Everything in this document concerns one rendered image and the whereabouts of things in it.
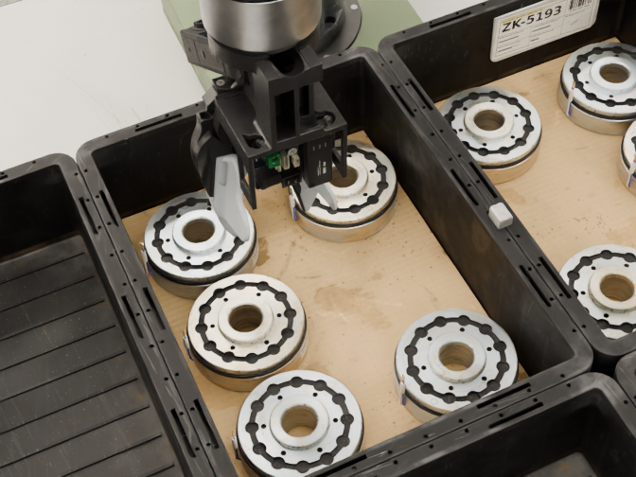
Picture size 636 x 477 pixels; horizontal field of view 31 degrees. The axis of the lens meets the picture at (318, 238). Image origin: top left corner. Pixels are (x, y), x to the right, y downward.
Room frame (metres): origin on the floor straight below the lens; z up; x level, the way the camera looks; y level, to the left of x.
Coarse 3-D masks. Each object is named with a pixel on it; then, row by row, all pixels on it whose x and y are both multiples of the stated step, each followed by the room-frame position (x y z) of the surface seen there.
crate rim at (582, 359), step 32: (384, 64) 0.78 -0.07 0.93; (128, 128) 0.73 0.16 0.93; (160, 128) 0.72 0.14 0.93; (416, 128) 0.70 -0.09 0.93; (448, 160) 0.66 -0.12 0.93; (96, 192) 0.65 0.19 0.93; (480, 224) 0.59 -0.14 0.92; (128, 256) 0.58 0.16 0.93; (512, 256) 0.55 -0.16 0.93; (544, 288) 0.52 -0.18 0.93; (160, 320) 0.52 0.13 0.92; (576, 352) 0.46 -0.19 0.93; (192, 384) 0.45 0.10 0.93; (512, 384) 0.43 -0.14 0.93; (544, 384) 0.43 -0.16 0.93; (192, 416) 0.43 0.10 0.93; (448, 416) 0.41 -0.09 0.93; (480, 416) 0.41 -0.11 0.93; (224, 448) 0.40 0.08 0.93; (384, 448) 0.39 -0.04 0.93
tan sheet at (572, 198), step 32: (544, 64) 0.87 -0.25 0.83; (544, 96) 0.83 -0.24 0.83; (544, 128) 0.78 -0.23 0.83; (576, 128) 0.78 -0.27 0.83; (544, 160) 0.74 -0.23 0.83; (576, 160) 0.74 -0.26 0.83; (608, 160) 0.73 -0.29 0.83; (512, 192) 0.70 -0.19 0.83; (544, 192) 0.70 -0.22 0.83; (576, 192) 0.70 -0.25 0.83; (608, 192) 0.69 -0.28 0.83; (544, 224) 0.66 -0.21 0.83; (576, 224) 0.66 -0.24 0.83; (608, 224) 0.66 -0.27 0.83
